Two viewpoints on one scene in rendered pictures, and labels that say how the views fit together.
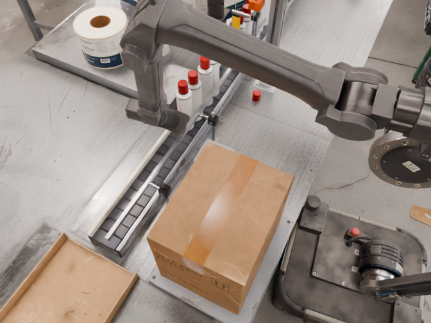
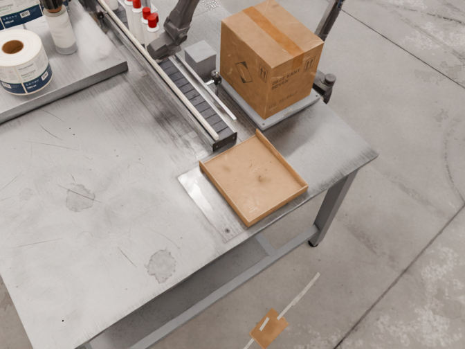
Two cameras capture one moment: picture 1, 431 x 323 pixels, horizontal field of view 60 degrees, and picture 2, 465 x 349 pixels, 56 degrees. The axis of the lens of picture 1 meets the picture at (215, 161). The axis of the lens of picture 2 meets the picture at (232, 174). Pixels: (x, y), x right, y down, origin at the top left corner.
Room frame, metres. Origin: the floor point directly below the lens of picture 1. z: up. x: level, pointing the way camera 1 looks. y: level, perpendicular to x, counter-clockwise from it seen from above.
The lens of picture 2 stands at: (-0.01, 1.22, 2.15)
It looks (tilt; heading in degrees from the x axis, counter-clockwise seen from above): 57 degrees down; 293
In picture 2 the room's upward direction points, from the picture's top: 5 degrees clockwise
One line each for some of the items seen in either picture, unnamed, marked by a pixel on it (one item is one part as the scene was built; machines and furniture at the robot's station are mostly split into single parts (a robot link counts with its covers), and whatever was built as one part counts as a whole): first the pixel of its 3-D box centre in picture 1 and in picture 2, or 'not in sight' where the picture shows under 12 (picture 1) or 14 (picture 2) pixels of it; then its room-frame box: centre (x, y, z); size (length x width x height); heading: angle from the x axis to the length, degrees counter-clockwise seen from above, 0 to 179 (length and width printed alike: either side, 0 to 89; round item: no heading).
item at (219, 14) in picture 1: (215, 9); not in sight; (1.16, 0.00, 1.13); 0.10 x 0.07 x 0.07; 153
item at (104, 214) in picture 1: (185, 109); (143, 50); (0.90, 0.11, 0.91); 1.07 x 0.01 x 0.02; 152
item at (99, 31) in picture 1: (104, 37); (19, 61); (1.23, 0.43, 0.95); 0.20 x 0.20 x 0.14
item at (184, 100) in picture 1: (185, 106); (154, 39); (0.85, 0.10, 0.98); 0.05 x 0.05 x 0.20
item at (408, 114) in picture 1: (418, 113); not in sight; (0.40, -0.32, 1.45); 0.09 x 0.08 x 0.12; 160
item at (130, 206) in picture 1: (202, 106); (158, 34); (0.87, 0.04, 0.96); 1.07 x 0.01 x 0.01; 152
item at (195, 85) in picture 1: (194, 96); (149, 31); (0.89, 0.07, 0.98); 0.05 x 0.05 x 0.20
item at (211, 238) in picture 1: (222, 228); (268, 59); (0.41, -0.02, 0.99); 0.30 x 0.24 x 0.27; 153
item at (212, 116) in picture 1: (207, 126); not in sight; (0.82, 0.03, 0.91); 0.07 x 0.03 x 0.16; 62
